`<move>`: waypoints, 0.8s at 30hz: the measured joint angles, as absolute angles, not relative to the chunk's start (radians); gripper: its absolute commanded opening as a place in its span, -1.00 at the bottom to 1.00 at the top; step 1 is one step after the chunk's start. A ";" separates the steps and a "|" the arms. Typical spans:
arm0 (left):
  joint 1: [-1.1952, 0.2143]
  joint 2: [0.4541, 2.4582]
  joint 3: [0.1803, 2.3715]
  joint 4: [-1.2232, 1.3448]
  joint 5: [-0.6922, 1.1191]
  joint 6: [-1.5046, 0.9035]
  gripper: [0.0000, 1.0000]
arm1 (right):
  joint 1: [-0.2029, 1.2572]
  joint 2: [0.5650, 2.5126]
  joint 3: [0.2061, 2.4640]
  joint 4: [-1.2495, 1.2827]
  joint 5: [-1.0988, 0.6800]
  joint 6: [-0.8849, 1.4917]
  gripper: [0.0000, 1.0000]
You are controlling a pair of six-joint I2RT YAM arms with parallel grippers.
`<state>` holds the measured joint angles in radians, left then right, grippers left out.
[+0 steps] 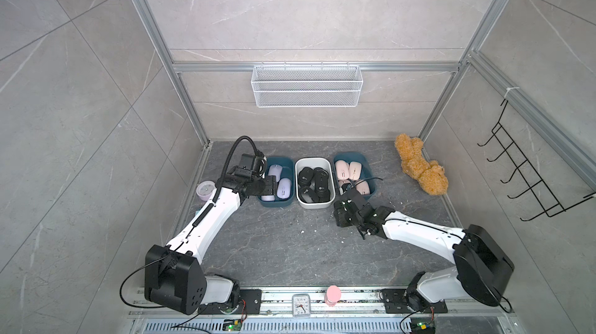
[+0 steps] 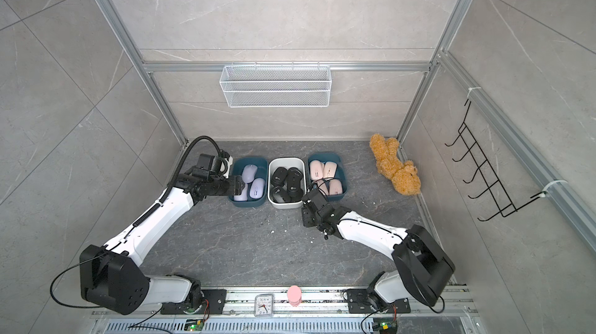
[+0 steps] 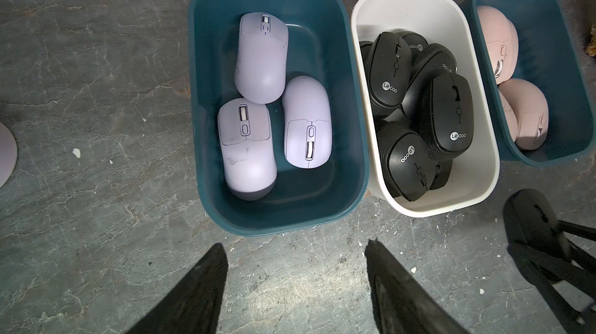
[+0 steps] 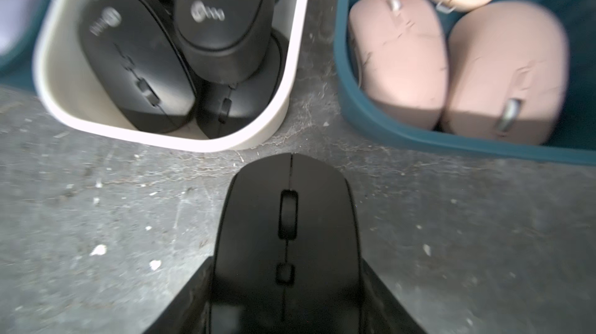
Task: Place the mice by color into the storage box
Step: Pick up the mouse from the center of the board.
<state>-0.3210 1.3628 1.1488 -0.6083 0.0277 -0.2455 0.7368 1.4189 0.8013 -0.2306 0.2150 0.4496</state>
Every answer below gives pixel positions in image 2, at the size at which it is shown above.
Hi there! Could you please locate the pink mouse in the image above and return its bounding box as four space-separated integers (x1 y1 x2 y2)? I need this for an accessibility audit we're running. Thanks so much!
313 180 329 196
309 160 324 181
328 179 343 196
323 161 338 179

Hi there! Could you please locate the purple mouse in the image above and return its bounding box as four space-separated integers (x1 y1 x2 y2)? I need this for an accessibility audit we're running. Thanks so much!
242 164 259 183
233 187 249 202
249 178 266 200

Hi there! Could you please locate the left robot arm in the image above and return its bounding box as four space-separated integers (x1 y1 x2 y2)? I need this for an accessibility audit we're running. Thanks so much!
75 135 245 315

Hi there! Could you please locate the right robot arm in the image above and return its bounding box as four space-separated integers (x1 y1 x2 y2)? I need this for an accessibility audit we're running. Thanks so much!
302 189 456 313

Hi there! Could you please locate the left teal storage box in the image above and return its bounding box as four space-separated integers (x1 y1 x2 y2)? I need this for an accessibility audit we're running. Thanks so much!
228 156 269 208

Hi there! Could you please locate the teal storage box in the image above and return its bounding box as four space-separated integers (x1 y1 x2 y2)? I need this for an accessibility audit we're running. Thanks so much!
307 152 349 202
228 156 269 208

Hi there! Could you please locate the right teal storage box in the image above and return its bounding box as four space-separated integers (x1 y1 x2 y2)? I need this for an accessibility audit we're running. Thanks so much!
307 152 349 202

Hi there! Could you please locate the white storage box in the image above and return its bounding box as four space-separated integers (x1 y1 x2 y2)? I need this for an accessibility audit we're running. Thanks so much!
267 157 307 210

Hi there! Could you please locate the pink cylinder cup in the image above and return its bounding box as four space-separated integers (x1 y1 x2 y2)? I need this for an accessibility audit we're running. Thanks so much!
287 285 302 307

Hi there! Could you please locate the brown teddy bear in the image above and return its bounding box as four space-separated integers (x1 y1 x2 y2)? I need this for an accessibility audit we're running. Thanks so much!
369 134 422 196

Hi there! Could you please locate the white square desk clock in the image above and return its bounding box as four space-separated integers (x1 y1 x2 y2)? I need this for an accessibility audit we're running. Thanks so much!
254 294 275 318

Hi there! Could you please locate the right green circuit board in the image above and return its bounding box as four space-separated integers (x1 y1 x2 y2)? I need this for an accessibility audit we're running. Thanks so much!
372 321 398 334

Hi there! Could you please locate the green circuit board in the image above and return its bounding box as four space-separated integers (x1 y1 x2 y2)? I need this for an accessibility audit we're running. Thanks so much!
184 319 205 332
372 321 398 334

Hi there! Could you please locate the left green circuit board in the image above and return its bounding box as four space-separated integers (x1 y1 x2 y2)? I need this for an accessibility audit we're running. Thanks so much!
184 319 205 332

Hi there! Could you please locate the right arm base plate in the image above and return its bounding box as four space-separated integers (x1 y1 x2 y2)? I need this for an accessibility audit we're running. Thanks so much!
342 288 411 314

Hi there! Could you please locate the white wire mesh basket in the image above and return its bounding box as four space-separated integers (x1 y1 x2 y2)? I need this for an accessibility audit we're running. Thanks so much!
220 64 332 108

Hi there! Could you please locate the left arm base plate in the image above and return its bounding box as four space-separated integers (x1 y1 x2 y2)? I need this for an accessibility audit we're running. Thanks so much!
160 288 228 315

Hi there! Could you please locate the black wire hook rack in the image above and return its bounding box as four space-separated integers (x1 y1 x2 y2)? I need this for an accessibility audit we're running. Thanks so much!
444 99 547 222

